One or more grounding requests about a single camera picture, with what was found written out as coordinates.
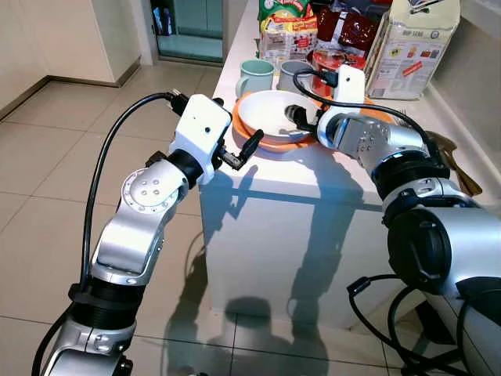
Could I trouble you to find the white bowl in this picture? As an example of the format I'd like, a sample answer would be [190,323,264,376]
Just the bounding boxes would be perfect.
[237,90,323,145]

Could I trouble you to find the orange plate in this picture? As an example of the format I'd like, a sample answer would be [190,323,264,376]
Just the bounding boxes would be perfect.
[232,92,396,153]

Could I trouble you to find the grey mug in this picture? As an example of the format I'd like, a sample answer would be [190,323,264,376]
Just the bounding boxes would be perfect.
[278,60,315,93]

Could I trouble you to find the green mug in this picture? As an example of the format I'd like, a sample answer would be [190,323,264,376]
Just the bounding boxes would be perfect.
[235,60,276,99]

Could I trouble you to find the red cup noodle bowl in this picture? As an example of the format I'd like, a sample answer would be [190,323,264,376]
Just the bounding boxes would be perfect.
[307,49,368,89]

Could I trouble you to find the green and white noodle pack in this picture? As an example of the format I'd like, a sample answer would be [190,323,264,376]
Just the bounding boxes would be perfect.
[258,0,319,68]

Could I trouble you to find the white table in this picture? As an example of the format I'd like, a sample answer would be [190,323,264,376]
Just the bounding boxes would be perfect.
[199,0,501,320]

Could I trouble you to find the dark red noodle pack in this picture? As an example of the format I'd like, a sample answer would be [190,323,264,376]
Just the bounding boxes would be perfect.
[316,6,382,62]

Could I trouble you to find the large cream cracker tin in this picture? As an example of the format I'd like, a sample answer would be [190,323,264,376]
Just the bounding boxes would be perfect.
[366,0,462,101]

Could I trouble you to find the glass door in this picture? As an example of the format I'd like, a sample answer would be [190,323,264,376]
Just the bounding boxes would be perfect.
[152,0,228,63]

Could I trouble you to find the dark bottles by door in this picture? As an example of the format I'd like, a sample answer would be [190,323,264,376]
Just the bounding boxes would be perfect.
[153,5,175,37]

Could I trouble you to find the brown spoon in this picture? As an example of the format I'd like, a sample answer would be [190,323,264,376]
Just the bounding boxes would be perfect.
[427,131,485,197]

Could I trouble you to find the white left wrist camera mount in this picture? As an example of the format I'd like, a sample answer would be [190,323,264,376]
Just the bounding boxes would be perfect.
[168,94,233,186]

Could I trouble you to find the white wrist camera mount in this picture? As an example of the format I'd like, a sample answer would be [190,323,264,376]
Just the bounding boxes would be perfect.
[168,94,233,186]
[334,65,368,107]

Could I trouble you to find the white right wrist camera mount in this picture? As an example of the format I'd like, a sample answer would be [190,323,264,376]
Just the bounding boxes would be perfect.
[334,65,368,107]

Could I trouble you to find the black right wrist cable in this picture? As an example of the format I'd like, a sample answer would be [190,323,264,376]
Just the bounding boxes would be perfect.
[292,69,432,157]

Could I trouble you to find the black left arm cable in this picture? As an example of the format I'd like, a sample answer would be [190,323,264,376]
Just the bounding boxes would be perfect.
[78,91,189,292]

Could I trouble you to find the black looped torso cable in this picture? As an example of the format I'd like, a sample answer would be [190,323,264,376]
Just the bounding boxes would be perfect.
[347,274,470,374]

